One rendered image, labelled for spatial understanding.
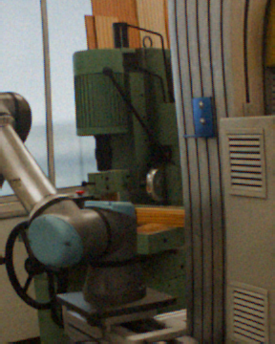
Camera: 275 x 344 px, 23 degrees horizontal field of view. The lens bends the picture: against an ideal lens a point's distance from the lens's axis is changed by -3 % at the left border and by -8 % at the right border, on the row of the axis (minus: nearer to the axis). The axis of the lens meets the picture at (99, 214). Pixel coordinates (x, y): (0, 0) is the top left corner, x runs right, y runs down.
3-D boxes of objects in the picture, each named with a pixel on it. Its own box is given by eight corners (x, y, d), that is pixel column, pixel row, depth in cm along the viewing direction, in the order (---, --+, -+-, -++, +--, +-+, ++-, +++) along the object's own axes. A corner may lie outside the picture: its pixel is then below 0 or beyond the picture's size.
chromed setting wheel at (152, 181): (144, 204, 240) (142, 166, 238) (167, 199, 249) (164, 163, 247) (151, 204, 238) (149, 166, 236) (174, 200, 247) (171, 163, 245)
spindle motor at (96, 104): (65, 138, 239) (61, 53, 236) (100, 135, 252) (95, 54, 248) (103, 135, 227) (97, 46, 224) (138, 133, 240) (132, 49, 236)
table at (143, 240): (-3, 245, 245) (-4, 228, 244) (59, 233, 267) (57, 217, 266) (129, 261, 203) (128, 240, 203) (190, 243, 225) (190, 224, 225)
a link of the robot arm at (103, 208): (148, 254, 168) (145, 196, 167) (109, 264, 159) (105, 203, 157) (111, 250, 176) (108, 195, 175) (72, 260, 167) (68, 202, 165)
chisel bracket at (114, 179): (88, 198, 241) (86, 173, 240) (116, 194, 251) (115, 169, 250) (104, 199, 236) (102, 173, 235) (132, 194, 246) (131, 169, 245)
